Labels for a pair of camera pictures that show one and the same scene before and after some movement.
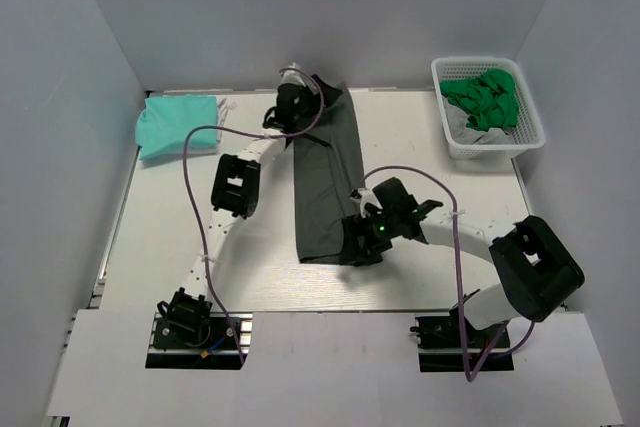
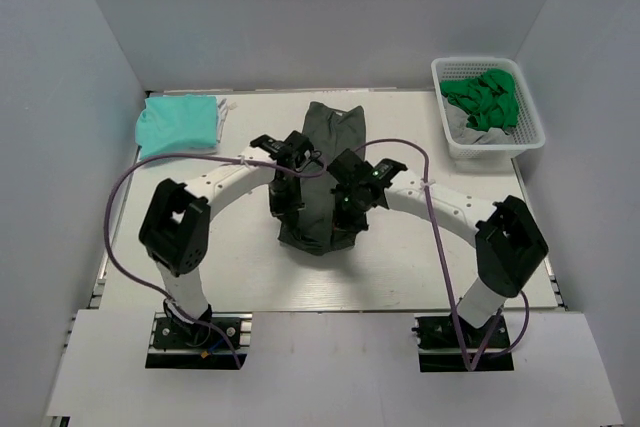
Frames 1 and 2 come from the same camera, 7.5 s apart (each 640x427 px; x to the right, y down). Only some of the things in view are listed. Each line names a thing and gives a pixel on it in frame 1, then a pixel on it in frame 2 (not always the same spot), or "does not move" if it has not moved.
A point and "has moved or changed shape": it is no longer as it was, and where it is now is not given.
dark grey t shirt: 326,178 has moved or changed shape
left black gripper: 327,91 -> 289,207
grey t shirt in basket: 461,133 does not move
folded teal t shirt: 161,126 does not move
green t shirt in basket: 489,100 does not move
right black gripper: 359,225 -> 342,224
